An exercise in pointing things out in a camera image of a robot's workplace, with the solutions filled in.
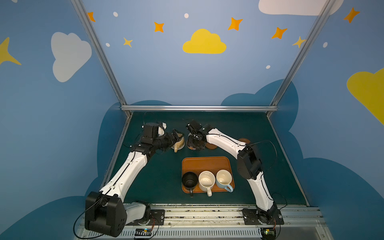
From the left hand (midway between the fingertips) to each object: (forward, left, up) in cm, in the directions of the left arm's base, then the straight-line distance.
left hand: (179, 136), depth 80 cm
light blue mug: (-16, -26, -21) cm, 37 cm away
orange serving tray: (-5, -11, -22) cm, 25 cm away
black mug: (-16, -6, -21) cm, 27 cm away
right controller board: (-41, -46, -25) cm, 66 cm away
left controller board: (-41, +16, -25) cm, 51 cm away
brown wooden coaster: (+14, -45, -21) cm, 51 cm away
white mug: (-16, -16, -21) cm, 31 cm away
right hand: (+5, -7, -14) cm, 16 cm away
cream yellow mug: (+5, +1, -16) cm, 17 cm away
